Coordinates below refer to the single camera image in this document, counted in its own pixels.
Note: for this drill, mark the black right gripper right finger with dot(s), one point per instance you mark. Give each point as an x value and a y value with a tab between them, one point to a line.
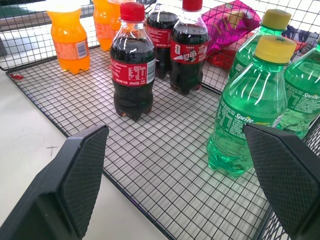
285	175

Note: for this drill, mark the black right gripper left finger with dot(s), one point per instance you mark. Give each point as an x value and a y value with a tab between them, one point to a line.
62	185

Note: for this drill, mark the green Sprite bottle yellow cap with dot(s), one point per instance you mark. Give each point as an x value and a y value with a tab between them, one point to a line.
250	105
252	42
300	92

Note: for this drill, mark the red snack bag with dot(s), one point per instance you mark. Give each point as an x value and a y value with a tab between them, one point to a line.
221	61

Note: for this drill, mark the cola bottle red cap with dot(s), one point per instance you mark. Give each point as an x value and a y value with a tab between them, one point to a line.
132	72
160	35
188	50

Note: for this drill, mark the orange soda bottle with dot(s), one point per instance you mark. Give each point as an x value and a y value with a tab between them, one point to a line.
102	22
115	15
68	37

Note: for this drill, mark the magenta snack bag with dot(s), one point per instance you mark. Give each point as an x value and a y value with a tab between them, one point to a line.
230	25

